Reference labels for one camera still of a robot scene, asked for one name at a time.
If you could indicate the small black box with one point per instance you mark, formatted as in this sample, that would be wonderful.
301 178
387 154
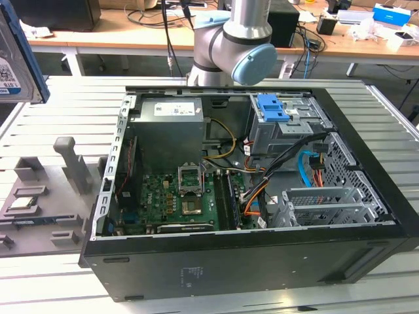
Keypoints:
326 26

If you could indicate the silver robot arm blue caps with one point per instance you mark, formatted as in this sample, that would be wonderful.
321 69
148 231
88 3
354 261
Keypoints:
244 29

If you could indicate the metal expansion bracket cage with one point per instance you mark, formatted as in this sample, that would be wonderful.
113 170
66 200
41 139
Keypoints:
327 206

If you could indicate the black speaker box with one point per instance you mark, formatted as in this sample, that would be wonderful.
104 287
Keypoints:
284 26

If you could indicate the silver CPU chip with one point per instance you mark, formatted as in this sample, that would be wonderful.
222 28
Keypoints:
22 203

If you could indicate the black PC case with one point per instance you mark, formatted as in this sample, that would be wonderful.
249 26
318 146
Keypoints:
229 265

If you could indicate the metal disk bay cage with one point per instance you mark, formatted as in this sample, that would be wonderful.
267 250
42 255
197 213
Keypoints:
278 134

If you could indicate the black graphics card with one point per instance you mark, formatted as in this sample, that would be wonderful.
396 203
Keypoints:
183 228

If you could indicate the small white box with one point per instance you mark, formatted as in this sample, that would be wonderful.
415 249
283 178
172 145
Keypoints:
405 39

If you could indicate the wooden desk white frame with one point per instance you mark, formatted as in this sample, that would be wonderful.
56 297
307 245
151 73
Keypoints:
147 41

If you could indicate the CPU socket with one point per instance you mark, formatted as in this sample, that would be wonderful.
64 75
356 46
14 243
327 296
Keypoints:
192 206

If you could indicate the green motherboard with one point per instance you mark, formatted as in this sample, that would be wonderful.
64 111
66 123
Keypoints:
160 199

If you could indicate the blue plastic bay latch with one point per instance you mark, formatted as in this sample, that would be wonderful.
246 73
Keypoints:
270 109

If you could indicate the grey parts rack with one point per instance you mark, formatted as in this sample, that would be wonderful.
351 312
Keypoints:
65 209

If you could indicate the black case fan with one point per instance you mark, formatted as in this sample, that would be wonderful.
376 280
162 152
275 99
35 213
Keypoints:
129 183

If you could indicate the hard disk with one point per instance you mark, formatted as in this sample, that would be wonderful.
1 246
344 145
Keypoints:
14 59

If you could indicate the installed RAM stick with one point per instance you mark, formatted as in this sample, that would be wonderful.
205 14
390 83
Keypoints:
234 201

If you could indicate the grey power supply unit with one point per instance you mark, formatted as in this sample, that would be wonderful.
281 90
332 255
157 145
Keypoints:
170 131

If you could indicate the blue cardboard box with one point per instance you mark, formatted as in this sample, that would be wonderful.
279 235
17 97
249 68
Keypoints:
393 13

